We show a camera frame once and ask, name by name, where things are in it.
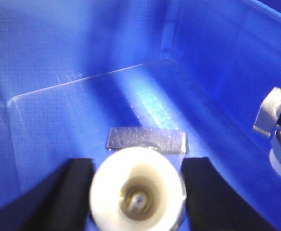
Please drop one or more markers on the blue shelf box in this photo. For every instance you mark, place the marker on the blue shelf box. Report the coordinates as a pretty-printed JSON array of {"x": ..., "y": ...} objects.
[{"x": 72, "y": 69}]

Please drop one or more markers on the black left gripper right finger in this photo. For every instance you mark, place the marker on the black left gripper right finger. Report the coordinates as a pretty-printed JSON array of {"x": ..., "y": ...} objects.
[{"x": 213, "y": 205}]

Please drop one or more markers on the white capped metal valve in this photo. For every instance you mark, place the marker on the white capped metal valve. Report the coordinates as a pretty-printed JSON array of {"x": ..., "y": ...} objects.
[{"x": 137, "y": 189}]

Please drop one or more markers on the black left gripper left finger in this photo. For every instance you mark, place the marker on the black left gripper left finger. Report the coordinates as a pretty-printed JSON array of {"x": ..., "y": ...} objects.
[{"x": 59, "y": 203}]

